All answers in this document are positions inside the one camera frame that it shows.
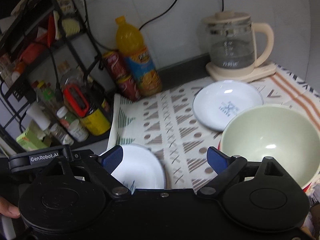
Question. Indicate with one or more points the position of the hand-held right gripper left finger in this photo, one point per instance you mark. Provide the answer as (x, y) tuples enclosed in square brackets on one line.
[(112, 158)]

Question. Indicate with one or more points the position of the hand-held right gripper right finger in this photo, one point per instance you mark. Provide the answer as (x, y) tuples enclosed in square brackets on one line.
[(218, 162)]

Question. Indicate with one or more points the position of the deep white script-print plate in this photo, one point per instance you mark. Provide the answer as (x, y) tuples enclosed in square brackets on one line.
[(142, 167)]

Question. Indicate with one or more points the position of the pale green bowl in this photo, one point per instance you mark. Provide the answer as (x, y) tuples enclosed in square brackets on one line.
[(262, 130)]

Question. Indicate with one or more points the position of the small white cross-print plate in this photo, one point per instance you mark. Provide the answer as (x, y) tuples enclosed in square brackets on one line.
[(220, 97)]

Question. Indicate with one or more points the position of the person's left hand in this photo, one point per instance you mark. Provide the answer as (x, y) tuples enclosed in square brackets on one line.
[(8, 208)]

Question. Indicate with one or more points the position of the green cardboard box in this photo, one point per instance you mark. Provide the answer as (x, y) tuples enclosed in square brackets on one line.
[(30, 140)]

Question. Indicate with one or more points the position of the clear spice shaker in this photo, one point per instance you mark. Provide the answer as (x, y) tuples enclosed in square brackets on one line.
[(60, 133)]

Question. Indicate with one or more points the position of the white plastic jar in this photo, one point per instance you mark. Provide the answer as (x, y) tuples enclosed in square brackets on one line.
[(78, 131)]

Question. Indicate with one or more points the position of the white-top oil dispenser bottle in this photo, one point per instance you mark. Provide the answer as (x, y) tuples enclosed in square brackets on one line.
[(37, 115)]

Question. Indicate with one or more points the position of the white-cap green jar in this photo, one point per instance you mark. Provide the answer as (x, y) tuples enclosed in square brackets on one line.
[(63, 112)]

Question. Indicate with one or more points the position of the patterned fringed table mat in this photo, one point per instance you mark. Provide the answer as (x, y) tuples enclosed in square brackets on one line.
[(170, 120)]

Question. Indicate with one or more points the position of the yellow-cap green-label sauce bottle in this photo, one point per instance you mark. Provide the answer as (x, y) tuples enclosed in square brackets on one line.
[(48, 93)]

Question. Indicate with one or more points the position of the red drink can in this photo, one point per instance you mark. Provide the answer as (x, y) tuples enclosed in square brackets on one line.
[(115, 63), (127, 87)]

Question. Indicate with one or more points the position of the black metal shelf rack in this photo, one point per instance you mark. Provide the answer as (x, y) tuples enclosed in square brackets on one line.
[(15, 90)]

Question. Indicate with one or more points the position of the orange and white bottle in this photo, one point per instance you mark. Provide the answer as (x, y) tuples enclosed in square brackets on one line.
[(18, 70)]

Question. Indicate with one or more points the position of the orange juice bottle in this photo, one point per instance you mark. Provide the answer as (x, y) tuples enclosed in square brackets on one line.
[(140, 62)]

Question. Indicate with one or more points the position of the cream kettle base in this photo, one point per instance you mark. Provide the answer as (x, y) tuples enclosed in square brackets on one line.
[(262, 73)]

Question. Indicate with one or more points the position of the glass electric kettle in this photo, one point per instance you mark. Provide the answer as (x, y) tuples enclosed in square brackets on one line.
[(230, 45)]

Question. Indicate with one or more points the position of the pale yellow packet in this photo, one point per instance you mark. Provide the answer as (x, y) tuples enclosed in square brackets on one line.
[(71, 25)]

